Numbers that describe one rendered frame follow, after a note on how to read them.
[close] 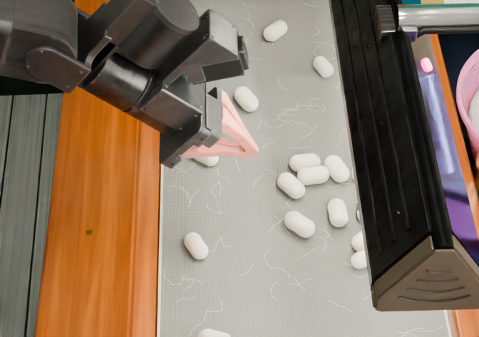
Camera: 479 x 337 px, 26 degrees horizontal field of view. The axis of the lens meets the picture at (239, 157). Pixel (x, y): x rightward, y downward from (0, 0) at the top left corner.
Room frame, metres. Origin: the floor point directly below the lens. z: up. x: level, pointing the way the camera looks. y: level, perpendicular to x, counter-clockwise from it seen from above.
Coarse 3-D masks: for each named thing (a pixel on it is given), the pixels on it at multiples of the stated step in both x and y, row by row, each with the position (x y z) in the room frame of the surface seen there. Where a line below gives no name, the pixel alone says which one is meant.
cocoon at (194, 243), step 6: (192, 234) 0.70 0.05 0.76; (198, 234) 0.70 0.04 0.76; (186, 240) 0.70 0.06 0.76; (192, 240) 0.69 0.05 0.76; (198, 240) 0.69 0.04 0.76; (186, 246) 0.69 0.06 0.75; (192, 246) 0.69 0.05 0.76; (198, 246) 0.68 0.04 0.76; (204, 246) 0.69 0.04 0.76; (192, 252) 0.68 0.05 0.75; (198, 252) 0.68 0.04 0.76; (204, 252) 0.68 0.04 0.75; (198, 258) 0.68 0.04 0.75; (204, 258) 0.68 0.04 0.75
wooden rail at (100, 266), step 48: (96, 0) 1.10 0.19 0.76; (96, 144) 0.83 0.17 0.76; (144, 144) 0.84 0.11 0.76; (96, 192) 0.76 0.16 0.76; (144, 192) 0.76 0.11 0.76; (48, 240) 0.69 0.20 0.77; (96, 240) 0.69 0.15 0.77; (144, 240) 0.70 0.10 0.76; (48, 288) 0.63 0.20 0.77; (96, 288) 0.63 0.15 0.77; (144, 288) 0.63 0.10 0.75; (48, 336) 0.57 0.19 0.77; (96, 336) 0.57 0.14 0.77; (144, 336) 0.58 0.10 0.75
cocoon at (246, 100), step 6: (240, 90) 0.92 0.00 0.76; (246, 90) 0.92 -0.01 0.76; (234, 96) 0.92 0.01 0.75; (240, 96) 0.92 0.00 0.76; (246, 96) 0.91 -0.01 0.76; (252, 96) 0.91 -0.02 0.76; (240, 102) 0.91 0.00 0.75; (246, 102) 0.91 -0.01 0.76; (252, 102) 0.91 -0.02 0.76; (246, 108) 0.90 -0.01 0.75; (252, 108) 0.90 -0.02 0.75
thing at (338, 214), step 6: (336, 198) 0.75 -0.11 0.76; (330, 204) 0.74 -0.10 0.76; (336, 204) 0.74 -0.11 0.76; (342, 204) 0.74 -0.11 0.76; (330, 210) 0.74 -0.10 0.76; (336, 210) 0.73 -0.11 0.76; (342, 210) 0.73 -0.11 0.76; (330, 216) 0.73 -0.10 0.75; (336, 216) 0.73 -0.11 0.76; (342, 216) 0.73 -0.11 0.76; (336, 222) 0.72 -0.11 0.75; (342, 222) 0.72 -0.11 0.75
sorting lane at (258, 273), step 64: (192, 0) 1.13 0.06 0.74; (256, 0) 1.13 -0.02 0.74; (320, 0) 1.13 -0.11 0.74; (256, 64) 1.00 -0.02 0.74; (256, 128) 0.88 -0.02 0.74; (320, 128) 0.88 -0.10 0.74; (192, 192) 0.78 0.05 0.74; (256, 192) 0.78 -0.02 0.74; (320, 192) 0.78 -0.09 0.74; (192, 256) 0.69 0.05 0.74; (256, 256) 0.69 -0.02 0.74; (320, 256) 0.69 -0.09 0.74; (192, 320) 0.60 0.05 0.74; (256, 320) 0.60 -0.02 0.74; (320, 320) 0.60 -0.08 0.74; (384, 320) 0.60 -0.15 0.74; (448, 320) 0.60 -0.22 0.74
